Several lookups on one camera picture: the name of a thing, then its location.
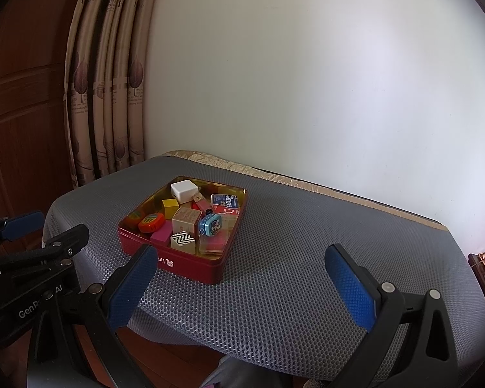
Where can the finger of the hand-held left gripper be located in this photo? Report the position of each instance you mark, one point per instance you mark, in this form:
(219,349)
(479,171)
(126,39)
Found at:
(64,240)
(22,225)

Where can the beige leaf-print curtain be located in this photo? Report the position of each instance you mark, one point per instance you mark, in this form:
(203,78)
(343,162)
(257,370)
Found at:
(105,89)

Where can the small blue toy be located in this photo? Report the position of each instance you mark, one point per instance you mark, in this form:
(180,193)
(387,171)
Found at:
(210,225)

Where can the red tin box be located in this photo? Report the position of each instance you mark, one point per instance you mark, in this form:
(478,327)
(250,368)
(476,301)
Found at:
(194,266)

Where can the brown wooden door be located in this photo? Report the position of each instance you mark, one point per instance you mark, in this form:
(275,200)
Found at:
(20,129)

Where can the long wooden block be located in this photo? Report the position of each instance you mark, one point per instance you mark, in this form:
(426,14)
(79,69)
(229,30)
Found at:
(197,198)

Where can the beige carton box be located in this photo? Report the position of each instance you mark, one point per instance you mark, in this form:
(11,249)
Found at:
(186,220)

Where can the black-white striped block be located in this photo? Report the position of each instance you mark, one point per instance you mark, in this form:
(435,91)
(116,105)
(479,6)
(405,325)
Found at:
(183,242)

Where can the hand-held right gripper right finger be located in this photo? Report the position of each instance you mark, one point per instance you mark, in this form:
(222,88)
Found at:
(351,287)

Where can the pink block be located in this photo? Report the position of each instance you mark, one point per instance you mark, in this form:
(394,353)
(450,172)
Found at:
(161,234)

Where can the clear pink plastic box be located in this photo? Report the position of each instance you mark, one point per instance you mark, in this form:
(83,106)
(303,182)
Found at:
(216,244)

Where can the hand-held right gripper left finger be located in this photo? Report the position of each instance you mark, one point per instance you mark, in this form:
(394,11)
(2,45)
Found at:
(131,287)

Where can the clear playing card box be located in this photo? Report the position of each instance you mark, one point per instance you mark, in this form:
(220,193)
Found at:
(225,205)

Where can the white charger plug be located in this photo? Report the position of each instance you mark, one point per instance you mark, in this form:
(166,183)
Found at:
(184,190)

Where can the yellow block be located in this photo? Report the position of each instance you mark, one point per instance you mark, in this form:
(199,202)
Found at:
(171,208)

